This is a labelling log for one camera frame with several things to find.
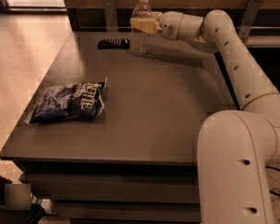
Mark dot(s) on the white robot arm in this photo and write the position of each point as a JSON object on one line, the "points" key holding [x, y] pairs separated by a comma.
{"points": [[234, 146]]}

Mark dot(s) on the clear plastic water bottle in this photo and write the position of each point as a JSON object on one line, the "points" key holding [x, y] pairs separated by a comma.
{"points": [[138, 38]]}

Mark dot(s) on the metal bracket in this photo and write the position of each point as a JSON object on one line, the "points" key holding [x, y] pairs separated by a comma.
{"points": [[249, 15], [111, 18]]}

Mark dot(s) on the right metal bracket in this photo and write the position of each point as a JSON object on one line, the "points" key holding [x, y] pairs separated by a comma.
{"points": [[249, 15]]}

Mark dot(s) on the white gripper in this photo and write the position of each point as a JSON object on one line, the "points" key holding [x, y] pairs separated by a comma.
{"points": [[169, 24]]}

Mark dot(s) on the black rxbar chocolate bar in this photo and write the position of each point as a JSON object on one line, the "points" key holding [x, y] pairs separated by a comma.
{"points": [[115, 43]]}

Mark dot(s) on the left metal bracket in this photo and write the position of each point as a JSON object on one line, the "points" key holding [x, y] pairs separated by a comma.
{"points": [[111, 18]]}

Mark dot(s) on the blue kettle chips bag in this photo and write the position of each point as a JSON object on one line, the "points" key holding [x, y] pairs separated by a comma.
{"points": [[81, 101]]}

